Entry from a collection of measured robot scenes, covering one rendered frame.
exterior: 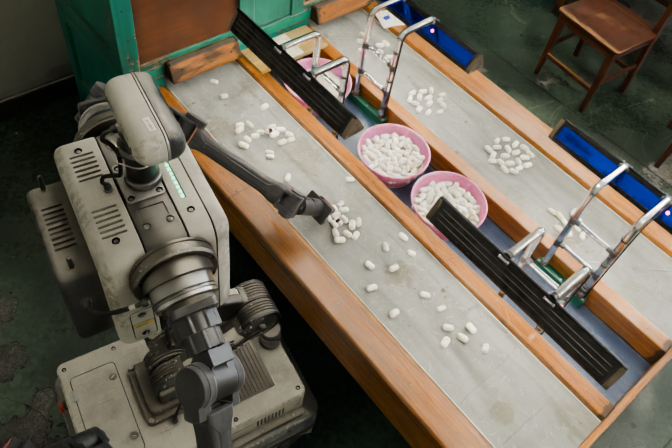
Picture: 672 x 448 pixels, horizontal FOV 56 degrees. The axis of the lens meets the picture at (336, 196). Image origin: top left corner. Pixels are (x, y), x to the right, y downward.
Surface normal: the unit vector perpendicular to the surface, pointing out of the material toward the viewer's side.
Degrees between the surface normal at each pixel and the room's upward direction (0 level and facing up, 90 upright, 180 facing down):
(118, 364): 0
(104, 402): 0
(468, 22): 0
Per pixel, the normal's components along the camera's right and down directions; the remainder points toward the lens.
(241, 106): 0.12, -0.62
